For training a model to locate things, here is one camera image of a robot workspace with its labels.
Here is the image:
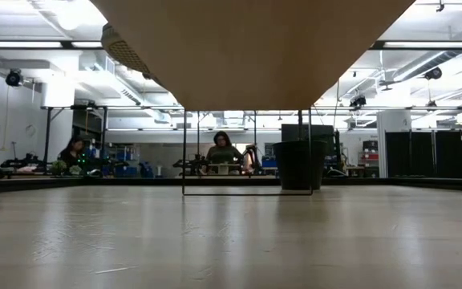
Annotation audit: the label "black plant pot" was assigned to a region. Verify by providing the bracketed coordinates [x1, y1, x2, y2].
[273, 108, 328, 191]

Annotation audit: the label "person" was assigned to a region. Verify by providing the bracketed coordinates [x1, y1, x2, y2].
[205, 130, 245, 177]
[57, 136, 88, 177]

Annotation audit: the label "black metal rack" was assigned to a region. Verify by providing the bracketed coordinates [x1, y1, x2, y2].
[40, 104, 110, 173]

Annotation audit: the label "black partition panels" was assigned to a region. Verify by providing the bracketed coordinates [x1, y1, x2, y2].
[385, 130, 462, 178]

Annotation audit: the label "dark grey board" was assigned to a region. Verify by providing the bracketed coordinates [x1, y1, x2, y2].
[281, 124, 335, 142]

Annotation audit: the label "shelf with red bins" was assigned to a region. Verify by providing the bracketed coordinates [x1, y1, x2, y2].
[361, 140, 379, 177]

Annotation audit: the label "wooden shelf with black frame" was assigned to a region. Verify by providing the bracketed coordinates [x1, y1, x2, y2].
[90, 0, 416, 197]

